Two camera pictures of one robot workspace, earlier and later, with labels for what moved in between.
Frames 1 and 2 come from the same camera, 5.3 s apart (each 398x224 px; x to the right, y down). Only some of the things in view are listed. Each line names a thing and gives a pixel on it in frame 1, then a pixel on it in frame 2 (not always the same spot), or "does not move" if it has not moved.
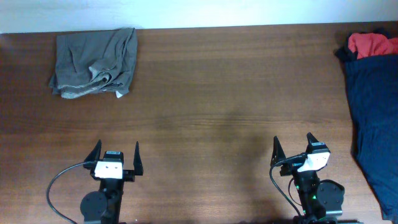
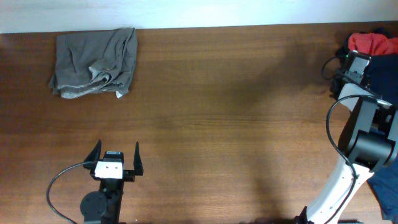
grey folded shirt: (89, 63) does not move
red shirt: (368, 44) does not move
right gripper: (290, 166) → (363, 79)
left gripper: (129, 175) does not move
